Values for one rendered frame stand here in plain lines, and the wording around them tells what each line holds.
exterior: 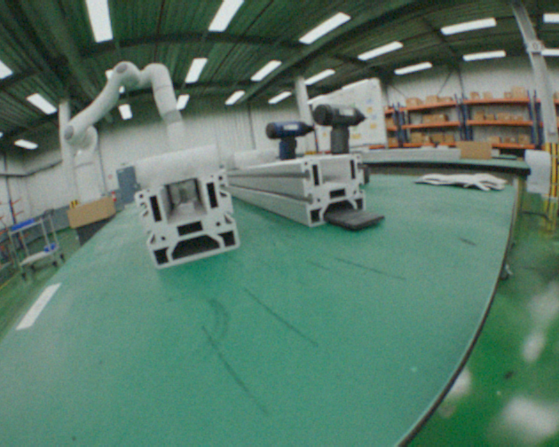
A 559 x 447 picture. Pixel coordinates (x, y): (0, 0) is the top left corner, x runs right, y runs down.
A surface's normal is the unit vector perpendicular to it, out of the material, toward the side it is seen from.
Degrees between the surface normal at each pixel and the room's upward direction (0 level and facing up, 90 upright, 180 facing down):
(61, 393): 0
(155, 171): 90
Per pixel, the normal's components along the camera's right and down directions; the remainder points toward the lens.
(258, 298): -0.14, -0.95
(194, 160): 0.40, 0.19
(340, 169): -0.90, 0.24
